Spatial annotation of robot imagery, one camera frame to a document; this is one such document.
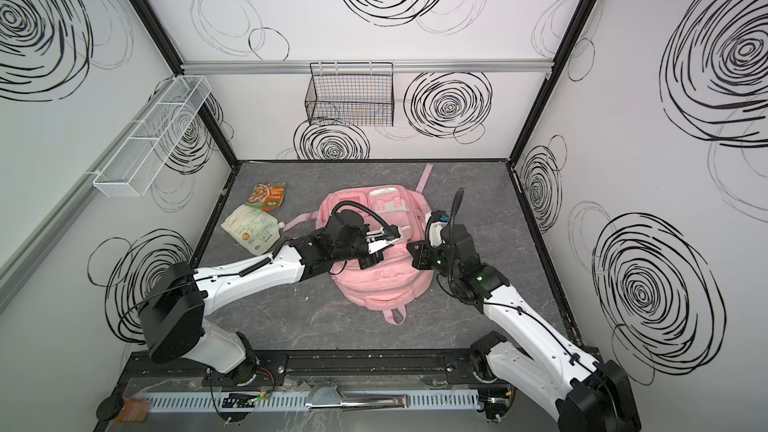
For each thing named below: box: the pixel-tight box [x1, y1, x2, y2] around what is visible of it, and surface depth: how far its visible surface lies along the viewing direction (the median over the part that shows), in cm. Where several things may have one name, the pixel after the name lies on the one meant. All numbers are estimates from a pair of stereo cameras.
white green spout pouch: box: [221, 204, 285, 255], surface depth 101 cm
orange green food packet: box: [246, 182, 288, 211], surface depth 110 cm
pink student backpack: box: [284, 164, 434, 325], surface depth 80 cm
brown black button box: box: [96, 396, 153, 422], surface depth 63 cm
